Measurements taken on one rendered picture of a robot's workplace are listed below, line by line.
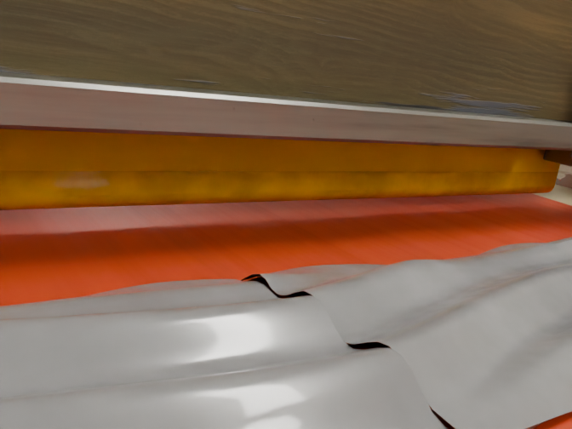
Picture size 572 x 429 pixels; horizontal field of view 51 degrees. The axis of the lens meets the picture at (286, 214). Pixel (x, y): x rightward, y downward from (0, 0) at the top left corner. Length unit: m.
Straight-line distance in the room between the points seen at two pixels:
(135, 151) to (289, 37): 0.05
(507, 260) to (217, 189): 0.08
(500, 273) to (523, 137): 0.08
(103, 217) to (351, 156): 0.08
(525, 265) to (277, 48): 0.09
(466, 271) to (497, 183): 0.11
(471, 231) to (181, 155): 0.11
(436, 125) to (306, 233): 0.05
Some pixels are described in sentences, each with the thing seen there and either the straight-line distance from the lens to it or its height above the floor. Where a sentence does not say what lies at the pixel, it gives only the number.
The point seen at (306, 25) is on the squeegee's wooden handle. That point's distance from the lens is 0.17.
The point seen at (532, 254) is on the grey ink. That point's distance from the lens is 0.19.
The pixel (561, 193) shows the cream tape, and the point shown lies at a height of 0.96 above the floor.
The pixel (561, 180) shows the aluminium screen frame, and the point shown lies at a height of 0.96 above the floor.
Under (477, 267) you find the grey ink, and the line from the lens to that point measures 0.16.
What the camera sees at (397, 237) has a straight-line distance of 0.19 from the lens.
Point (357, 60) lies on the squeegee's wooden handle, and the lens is 0.19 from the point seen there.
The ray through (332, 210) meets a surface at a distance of 0.22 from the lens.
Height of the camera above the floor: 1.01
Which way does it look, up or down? 15 degrees down
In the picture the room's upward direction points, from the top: 8 degrees clockwise
